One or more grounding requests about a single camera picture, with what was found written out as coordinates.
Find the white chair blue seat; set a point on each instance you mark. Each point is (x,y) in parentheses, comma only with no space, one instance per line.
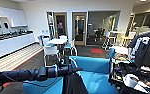
(62,36)
(43,40)
(70,46)
(51,50)

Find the yellow-legged bar stool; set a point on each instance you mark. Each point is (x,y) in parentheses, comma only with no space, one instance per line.
(127,38)

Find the black equipment cart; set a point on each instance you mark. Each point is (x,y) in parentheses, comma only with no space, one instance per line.
(141,76)

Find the white bar stool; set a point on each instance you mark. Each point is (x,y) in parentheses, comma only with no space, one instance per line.
(106,36)

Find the wood-framed glass door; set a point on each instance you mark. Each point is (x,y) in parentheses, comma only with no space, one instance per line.
(60,25)
(79,28)

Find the white rectangular table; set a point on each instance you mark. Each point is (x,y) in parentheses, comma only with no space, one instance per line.
(57,41)

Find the blue sofa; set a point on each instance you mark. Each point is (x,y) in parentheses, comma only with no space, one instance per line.
(94,76)

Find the white low table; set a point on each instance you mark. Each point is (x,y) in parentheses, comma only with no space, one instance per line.
(120,50)

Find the white high table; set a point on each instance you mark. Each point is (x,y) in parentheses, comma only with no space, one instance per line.
(117,32)

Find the white kitchen counter cabinets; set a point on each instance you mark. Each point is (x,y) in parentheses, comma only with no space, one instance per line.
(11,45)

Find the white upper kitchen cabinets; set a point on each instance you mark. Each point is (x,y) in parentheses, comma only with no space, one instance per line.
(11,16)

